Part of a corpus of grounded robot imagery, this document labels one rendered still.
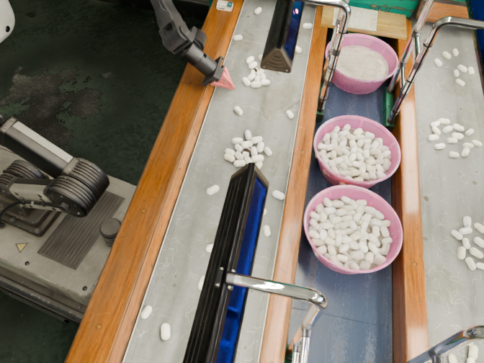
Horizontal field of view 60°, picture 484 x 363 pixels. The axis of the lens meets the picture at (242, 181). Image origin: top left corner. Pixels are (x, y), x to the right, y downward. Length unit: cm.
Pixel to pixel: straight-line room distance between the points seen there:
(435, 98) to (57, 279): 140
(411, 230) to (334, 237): 21
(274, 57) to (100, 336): 77
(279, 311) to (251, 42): 104
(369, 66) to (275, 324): 104
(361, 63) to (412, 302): 92
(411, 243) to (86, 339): 84
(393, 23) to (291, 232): 103
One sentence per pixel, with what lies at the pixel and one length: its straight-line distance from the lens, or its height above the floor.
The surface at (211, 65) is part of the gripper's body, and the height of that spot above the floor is 85.
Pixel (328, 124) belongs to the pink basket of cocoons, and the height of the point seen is 76.
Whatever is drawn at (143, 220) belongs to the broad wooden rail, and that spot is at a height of 76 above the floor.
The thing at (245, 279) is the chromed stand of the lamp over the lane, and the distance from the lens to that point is 69.
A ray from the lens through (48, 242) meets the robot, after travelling 154.
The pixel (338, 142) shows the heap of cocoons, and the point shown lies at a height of 73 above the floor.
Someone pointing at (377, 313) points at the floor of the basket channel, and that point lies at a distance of 121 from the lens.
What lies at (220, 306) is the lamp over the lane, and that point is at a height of 111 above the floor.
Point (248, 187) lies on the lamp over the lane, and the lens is 78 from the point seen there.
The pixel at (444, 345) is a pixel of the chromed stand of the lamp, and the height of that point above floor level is 101.
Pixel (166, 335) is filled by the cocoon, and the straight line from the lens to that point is 104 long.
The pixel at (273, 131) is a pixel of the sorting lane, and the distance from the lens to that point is 137.
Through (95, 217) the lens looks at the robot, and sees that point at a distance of 154.
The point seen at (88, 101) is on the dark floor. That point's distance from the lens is 260.
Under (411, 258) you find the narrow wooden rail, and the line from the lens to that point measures 120.
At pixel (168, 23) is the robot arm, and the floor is 97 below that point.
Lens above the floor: 176
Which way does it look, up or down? 55 degrees down
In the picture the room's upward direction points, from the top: 5 degrees clockwise
